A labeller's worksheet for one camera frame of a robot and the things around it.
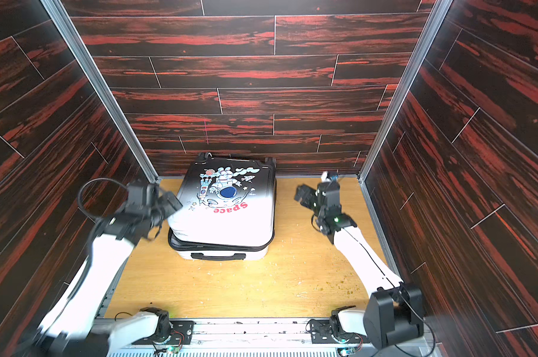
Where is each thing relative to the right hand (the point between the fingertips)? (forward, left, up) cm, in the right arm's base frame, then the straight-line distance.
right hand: (311, 189), depth 83 cm
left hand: (-11, +49, +3) cm, 51 cm away
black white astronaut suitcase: (-10, +30, -2) cm, 32 cm away
